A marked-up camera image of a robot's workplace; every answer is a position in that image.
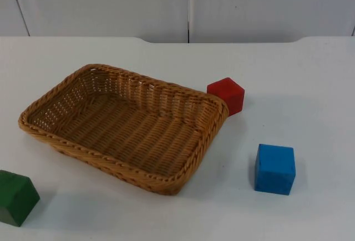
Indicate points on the green cube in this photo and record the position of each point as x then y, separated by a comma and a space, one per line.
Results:
15, 196

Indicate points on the red cube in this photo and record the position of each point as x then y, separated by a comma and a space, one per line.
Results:
230, 92

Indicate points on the pale brown wicker basket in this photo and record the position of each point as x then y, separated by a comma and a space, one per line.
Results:
124, 130

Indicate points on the blue cube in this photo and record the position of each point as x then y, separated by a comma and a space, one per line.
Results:
274, 169

